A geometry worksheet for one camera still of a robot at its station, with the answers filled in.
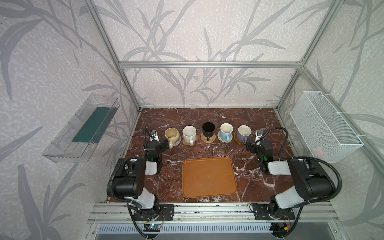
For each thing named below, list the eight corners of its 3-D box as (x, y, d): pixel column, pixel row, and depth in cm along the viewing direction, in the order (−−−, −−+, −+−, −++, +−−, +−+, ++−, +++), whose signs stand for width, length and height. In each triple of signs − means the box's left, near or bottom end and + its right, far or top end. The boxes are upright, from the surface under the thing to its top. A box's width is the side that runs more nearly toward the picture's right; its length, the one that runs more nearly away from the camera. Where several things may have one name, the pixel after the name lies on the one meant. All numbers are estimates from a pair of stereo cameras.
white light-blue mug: (220, 145, 101) (221, 136, 92) (219, 132, 108) (220, 123, 99) (232, 145, 101) (234, 136, 92) (230, 132, 108) (232, 123, 99)
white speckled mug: (182, 149, 99) (181, 140, 91) (184, 134, 107) (182, 125, 99) (195, 149, 99) (195, 140, 91) (196, 134, 107) (195, 125, 99)
